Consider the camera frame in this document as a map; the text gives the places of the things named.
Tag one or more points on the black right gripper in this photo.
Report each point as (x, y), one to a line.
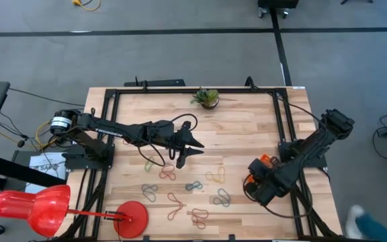
(268, 179)

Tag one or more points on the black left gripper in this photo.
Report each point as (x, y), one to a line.
(180, 138)

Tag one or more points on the orange plastic mesh bin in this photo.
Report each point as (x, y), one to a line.
(266, 157)

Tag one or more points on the blue rubber band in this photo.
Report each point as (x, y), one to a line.
(227, 196)
(193, 185)
(145, 190)

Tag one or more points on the yellow rubber band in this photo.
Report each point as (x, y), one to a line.
(222, 174)

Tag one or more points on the light green rubber band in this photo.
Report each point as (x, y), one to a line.
(148, 166)

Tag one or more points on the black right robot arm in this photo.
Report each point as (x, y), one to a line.
(314, 144)

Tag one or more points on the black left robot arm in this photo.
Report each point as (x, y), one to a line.
(113, 129)

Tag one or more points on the potted succulent plant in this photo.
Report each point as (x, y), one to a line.
(207, 98)

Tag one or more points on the black box with antennas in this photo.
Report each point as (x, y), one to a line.
(160, 82)

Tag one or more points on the person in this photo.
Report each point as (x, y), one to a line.
(371, 228)

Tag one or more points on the white paper sheet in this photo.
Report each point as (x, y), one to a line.
(42, 168)

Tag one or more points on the red desk lamp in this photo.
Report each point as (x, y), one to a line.
(45, 210)

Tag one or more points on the black cart with casters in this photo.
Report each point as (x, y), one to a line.
(277, 3)

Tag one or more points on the small black plug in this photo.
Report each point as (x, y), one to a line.
(21, 143)

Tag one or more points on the black rolling stand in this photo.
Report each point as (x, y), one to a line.
(12, 168)

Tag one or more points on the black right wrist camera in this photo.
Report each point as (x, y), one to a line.
(255, 166)

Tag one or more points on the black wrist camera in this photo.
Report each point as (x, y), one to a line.
(255, 166)
(181, 162)

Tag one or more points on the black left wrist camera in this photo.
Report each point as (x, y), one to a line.
(181, 162)

